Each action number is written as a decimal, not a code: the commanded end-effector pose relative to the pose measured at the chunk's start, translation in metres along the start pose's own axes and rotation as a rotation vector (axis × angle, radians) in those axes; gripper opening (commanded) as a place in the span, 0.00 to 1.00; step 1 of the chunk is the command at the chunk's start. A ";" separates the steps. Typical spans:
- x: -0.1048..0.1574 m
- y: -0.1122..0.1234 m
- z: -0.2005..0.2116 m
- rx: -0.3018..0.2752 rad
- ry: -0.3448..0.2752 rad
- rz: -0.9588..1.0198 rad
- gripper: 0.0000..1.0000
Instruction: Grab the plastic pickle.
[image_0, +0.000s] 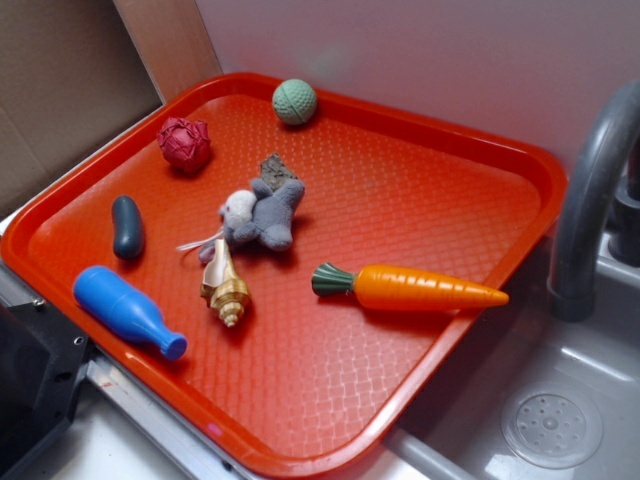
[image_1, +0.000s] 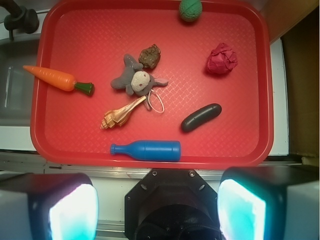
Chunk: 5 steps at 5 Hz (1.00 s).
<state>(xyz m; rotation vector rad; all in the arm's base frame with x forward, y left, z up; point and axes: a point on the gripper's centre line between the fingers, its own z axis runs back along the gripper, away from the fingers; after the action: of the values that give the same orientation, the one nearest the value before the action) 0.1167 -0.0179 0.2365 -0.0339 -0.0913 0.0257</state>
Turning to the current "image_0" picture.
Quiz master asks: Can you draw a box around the golden spiral seashell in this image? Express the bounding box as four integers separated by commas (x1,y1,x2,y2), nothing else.
200,238,251,328

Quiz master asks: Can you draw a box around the dark green plastic pickle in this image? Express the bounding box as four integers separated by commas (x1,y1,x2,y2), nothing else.
111,195,145,260

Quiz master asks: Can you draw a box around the orange plastic carrot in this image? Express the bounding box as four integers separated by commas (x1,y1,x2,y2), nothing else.
311,263,509,311

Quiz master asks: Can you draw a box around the blue plastic bottle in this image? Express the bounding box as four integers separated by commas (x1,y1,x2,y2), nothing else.
72,266,188,361

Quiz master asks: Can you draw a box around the grey plush mouse toy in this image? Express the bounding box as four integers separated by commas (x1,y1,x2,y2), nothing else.
177,179,305,263

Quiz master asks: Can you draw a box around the dark grey stone piece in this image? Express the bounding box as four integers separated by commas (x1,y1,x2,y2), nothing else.
260,153,298,191

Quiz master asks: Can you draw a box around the red plastic tray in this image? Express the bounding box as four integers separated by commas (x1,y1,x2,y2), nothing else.
1,73,567,478

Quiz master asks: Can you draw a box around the black metal bracket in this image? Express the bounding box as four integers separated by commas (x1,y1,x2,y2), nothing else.
1,302,90,479

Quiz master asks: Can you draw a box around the grey toy sink basin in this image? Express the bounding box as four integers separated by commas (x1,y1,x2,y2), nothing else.
384,219,640,480

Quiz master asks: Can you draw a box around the red crumpled paper ball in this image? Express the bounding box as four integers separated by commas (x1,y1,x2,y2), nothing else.
156,117,211,175

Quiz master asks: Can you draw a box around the grey toy faucet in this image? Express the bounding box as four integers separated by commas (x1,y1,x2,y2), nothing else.
547,80,639,322

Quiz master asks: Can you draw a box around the green textured ball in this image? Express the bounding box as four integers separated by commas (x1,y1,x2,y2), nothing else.
272,79,318,126

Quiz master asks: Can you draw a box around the brown cardboard panel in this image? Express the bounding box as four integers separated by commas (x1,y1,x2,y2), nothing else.
1,1,221,217

